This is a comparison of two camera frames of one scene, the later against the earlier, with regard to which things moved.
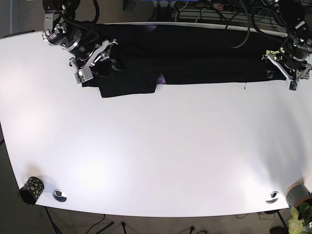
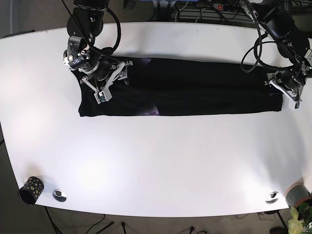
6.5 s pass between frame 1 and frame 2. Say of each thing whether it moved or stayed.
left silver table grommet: stayed
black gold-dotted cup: stayed
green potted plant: stayed
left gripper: moved
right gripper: moved
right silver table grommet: stayed
